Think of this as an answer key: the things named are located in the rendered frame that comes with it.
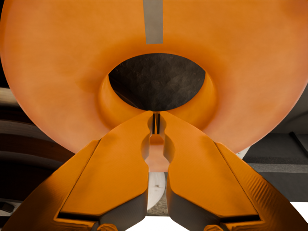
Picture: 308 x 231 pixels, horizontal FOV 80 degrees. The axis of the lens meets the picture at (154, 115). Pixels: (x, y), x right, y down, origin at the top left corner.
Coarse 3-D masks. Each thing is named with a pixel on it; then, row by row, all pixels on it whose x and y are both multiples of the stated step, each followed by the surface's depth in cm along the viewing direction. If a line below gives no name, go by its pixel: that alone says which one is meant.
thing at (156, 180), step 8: (0, 72) 24; (0, 80) 23; (0, 88) 21; (8, 88) 21; (0, 96) 22; (8, 96) 22; (0, 104) 22; (8, 104) 22; (16, 104) 22; (152, 176) 34; (160, 176) 34; (152, 184) 36; (160, 184) 36; (152, 192) 39; (160, 192) 39; (152, 200) 41
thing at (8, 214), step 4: (0, 204) 21; (4, 204) 21; (8, 204) 22; (0, 208) 21; (4, 208) 21; (8, 208) 22; (12, 208) 22; (0, 212) 22; (4, 212) 22; (8, 212) 22; (12, 212) 23
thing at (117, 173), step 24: (144, 120) 11; (120, 144) 9; (144, 144) 10; (96, 168) 7; (120, 168) 7; (144, 168) 8; (72, 192) 6; (96, 192) 6; (120, 192) 6; (144, 192) 7; (72, 216) 6; (96, 216) 6; (120, 216) 6; (144, 216) 7
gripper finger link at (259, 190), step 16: (240, 160) 8; (240, 176) 7; (256, 176) 7; (256, 192) 7; (272, 192) 7; (256, 208) 6; (272, 208) 6; (288, 208) 6; (224, 224) 6; (240, 224) 6; (256, 224) 6; (272, 224) 6; (288, 224) 6; (304, 224) 6
